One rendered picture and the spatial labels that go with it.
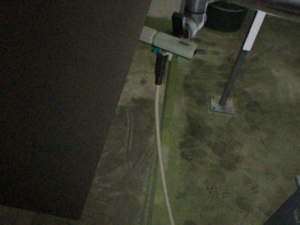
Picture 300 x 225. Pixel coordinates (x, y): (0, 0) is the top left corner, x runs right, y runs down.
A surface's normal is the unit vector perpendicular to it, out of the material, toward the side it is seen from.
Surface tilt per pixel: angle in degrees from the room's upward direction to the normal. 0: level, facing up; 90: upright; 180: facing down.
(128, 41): 90
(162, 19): 90
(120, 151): 0
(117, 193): 0
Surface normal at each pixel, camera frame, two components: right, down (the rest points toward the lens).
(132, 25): -0.08, 0.72
